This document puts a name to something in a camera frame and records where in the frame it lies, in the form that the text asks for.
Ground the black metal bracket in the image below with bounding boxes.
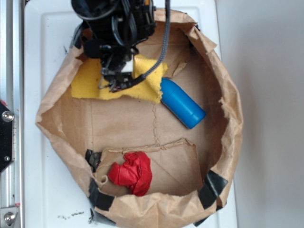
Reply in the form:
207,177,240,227
0,100,14,173

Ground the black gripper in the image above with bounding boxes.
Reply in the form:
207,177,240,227
84,39,140,92

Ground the crumpled red tape ball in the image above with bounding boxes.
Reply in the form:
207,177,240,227
108,152,152,197

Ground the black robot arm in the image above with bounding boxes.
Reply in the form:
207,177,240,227
71,0,156,92

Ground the grey braided cable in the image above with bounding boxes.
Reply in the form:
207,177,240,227
123,0,172,90

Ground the white plastic tray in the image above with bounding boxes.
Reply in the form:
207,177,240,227
23,0,104,228

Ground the aluminium frame rail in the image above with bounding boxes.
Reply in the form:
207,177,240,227
0,0,24,228

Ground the yellow cloth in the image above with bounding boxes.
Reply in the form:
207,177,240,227
71,58,168,104

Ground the blue plastic bottle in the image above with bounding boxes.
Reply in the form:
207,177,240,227
161,78,206,129

